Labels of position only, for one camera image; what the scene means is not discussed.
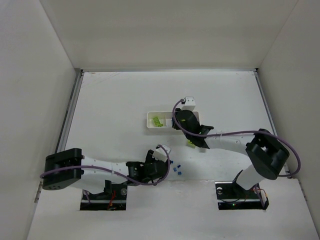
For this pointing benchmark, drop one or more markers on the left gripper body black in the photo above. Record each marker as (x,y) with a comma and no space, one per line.
(155,169)

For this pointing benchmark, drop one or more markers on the blue round lego piece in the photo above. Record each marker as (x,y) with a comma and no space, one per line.
(169,122)

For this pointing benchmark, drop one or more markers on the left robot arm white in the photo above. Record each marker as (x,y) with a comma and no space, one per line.
(70,168)

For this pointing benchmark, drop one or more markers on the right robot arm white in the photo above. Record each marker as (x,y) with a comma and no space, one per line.
(266,153)

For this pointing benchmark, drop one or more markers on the white divided tray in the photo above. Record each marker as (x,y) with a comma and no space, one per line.
(163,122)

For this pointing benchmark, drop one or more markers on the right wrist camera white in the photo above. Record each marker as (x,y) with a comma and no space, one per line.
(188,103)

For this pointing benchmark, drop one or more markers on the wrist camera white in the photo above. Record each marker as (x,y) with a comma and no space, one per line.
(188,103)
(161,152)

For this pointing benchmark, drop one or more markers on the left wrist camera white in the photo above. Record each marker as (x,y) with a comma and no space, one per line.
(161,152)

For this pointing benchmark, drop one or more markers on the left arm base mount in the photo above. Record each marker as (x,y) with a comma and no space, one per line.
(112,198)

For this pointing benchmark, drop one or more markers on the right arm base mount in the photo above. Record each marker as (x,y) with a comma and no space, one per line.
(230,196)

